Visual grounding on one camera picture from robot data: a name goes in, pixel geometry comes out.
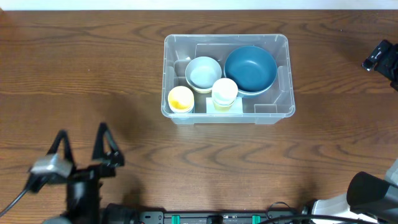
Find clear plastic storage container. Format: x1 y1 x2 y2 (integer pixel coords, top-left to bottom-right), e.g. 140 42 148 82
161 34 296 124

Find yellow cup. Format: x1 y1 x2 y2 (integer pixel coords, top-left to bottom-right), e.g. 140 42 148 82
167 86 195 113
213 103 233 113

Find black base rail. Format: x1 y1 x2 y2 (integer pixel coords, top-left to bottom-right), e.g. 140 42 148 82
130 209 293 224

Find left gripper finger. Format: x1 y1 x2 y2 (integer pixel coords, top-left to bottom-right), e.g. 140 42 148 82
92 123 124 167
45 129 75 166

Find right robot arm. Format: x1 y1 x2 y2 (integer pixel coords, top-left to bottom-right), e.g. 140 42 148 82
302 40 397 223

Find small yellow bowl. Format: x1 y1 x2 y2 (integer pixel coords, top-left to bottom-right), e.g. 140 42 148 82
193 87 212 94

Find large dark blue bowl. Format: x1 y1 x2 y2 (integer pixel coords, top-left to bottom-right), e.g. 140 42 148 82
224 45 277 97

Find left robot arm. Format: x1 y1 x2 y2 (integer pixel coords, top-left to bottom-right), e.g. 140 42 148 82
47 123 139 224

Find small light grey bowl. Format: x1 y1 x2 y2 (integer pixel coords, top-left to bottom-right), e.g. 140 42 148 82
185 57 222 88

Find cream white cup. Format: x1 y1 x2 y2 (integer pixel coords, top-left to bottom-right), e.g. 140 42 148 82
211 78 238 101

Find green cup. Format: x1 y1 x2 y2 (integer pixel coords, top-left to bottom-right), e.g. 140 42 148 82
212 98 236 107

